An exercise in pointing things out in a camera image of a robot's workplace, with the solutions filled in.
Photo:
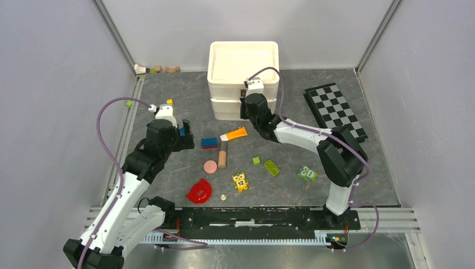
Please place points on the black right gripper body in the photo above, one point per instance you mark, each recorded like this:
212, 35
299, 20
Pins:
245, 114

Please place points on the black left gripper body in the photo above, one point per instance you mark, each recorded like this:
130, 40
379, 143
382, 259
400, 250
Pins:
178, 142

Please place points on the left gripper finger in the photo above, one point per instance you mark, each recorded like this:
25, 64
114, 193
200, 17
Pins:
187, 142
187, 127

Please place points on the orange cream tube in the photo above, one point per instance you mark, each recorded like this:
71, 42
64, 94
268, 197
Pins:
238, 133

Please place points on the white three-drawer organizer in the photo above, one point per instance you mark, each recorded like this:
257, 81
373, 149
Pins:
230, 64

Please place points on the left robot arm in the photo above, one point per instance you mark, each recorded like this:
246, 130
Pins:
108, 240

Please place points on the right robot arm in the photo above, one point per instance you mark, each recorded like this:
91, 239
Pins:
342, 157

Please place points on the blue red duplo brick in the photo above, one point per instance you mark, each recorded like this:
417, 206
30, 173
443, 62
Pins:
209, 143

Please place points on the pink round sponge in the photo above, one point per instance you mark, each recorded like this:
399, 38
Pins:
210, 167

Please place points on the beige foundation bottle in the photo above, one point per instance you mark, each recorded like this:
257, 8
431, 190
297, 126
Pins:
222, 155

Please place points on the red arch brick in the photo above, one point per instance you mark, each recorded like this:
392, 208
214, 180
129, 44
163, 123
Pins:
200, 192

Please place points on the small lime green cube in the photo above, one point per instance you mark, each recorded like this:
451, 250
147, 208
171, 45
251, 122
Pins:
256, 160

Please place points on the wooden arch block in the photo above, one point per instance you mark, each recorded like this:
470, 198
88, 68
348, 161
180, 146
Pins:
172, 69

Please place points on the lime green flat brick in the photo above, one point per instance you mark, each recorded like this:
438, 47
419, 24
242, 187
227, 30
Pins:
271, 168

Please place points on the yellow owl brick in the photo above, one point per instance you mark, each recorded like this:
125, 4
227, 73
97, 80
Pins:
240, 182

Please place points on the white corner block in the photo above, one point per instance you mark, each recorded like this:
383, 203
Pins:
139, 70

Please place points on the black grey chessboard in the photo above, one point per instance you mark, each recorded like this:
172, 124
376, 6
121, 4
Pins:
330, 110

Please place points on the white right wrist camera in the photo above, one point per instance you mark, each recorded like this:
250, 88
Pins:
253, 86

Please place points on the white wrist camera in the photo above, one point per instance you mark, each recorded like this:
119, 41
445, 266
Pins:
164, 111
253, 86

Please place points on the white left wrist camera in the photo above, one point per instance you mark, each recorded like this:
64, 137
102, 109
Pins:
164, 111

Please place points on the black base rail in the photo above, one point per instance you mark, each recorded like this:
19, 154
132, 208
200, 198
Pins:
234, 223

